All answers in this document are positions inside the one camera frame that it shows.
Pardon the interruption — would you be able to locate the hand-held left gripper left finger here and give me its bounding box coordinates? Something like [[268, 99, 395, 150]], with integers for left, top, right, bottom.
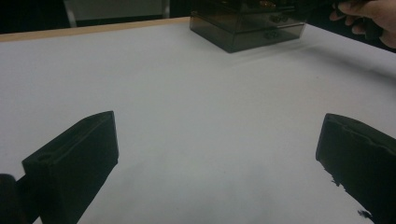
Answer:
[[21, 110, 120, 224]]

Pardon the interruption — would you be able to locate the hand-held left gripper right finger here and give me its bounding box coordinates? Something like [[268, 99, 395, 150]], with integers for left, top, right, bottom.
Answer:
[[315, 113, 396, 224]]

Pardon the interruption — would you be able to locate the dark transparent drawer box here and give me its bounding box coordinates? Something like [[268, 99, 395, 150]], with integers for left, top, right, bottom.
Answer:
[[189, 0, 306, 54]]

